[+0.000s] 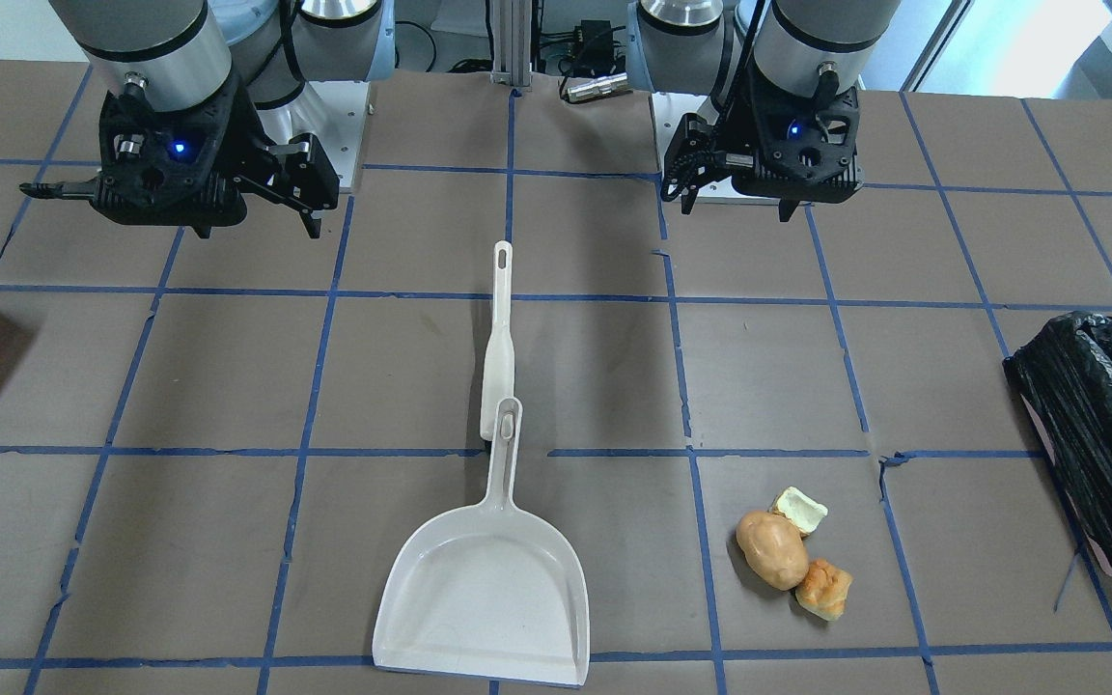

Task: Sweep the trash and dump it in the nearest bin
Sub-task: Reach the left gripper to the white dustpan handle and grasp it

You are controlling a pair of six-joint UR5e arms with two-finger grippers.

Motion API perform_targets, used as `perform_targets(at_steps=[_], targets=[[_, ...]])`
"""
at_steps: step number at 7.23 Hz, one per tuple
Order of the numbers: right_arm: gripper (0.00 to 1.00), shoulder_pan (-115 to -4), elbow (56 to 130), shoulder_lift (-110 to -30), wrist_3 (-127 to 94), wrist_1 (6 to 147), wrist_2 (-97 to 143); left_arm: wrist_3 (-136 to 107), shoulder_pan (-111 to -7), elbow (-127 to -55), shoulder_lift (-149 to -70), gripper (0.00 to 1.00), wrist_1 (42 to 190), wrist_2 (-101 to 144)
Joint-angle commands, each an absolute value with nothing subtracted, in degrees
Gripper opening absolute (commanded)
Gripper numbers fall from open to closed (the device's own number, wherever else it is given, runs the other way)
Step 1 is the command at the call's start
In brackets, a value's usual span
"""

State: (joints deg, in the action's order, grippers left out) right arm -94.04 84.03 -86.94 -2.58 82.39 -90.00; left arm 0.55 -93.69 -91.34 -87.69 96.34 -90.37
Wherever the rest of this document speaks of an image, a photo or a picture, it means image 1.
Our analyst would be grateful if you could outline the white plastic dustpan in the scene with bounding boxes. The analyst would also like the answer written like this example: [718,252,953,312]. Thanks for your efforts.
[371,397,590,689]

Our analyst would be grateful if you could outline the pale green food piece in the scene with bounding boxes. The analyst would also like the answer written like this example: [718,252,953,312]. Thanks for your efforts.
[770,486,830,540]

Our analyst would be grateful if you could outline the silver cylinder connector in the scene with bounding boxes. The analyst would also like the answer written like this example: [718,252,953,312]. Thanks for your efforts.
[560,75,634,105]

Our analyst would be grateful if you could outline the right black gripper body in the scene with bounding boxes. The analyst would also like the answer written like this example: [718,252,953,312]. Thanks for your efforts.
[93,69,272,237]

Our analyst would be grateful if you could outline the orange bread chunk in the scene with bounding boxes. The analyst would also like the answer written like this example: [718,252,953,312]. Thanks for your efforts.
[794,558,853,622]

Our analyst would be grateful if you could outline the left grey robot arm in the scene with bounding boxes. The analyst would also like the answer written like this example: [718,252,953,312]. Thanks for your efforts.
[625,1,898,221]

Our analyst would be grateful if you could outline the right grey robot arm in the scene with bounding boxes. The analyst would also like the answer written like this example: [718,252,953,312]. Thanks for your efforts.
[19,1,396,238]

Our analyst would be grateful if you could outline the brown potato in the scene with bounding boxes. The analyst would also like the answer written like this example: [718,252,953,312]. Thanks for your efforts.
[736,510,810,590]

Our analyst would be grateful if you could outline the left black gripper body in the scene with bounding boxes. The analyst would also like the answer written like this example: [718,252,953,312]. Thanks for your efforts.
[715,66,862,206]

